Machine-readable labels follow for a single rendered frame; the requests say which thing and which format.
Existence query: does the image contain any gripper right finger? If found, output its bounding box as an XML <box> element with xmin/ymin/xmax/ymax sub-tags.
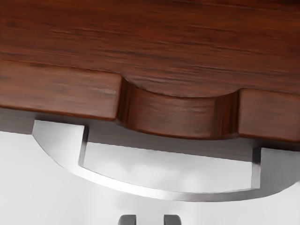
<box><xmin>164</xmin><ymin>214</ymin><xmax>182</xmax><ymax>225</ymax></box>

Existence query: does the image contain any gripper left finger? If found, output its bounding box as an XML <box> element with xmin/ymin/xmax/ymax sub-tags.
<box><xmin>118</xmin><ymin>214</ymin><xmax>137</xmax><ymax>225</ymax></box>

